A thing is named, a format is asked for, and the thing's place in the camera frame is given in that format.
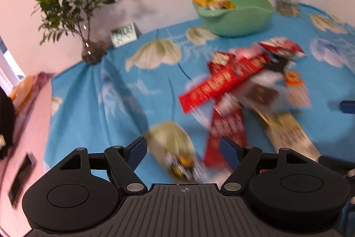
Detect leafy plant in glass vase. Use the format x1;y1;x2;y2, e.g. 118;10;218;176
32;0;131;65

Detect orange round object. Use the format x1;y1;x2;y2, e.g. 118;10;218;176
10;75;34;112

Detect long red strip packet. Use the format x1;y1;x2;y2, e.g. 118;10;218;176
203;93;248;171

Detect blue floral tablecloth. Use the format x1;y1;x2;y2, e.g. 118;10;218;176
44;2;355;237

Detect red bar packet gold print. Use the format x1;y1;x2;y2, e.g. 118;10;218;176
179;55;271;115

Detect white pink snack packet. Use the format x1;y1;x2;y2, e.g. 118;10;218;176
250;70;289;93

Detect pink yellow snack packet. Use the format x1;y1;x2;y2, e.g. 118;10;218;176
244;83;311;115

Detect small digital clock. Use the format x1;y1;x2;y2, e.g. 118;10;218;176
110;22;138;48

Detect yellow black small packet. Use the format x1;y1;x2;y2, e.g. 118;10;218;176
165;154;200;182

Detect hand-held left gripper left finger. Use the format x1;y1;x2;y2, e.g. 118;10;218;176
53;136;148;195

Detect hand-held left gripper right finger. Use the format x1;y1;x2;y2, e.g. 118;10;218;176
219;136;322;194

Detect green bowl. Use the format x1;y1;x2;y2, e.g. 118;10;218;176
192;0;276;38

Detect red white snack bag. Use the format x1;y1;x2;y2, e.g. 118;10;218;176
258;37;306;60

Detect pink cloth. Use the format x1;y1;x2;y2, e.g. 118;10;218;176
0;72;54;237

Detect black cracker packet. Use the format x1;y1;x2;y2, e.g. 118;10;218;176
265;55;290;74

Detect red packet white characters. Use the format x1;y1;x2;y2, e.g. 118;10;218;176
208;51;236;74

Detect orange small snack packet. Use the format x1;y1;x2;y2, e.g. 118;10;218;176
284;70;306;88

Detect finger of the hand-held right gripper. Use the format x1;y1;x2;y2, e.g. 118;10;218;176
318;155;355;178
341;100;355;114

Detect pink peach snack packet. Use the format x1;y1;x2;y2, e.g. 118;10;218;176
229;47;264;58

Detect dark black object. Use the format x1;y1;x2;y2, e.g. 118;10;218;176
0;87;16;160

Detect beige milk tea packet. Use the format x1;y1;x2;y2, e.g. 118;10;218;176
256;111;321;161

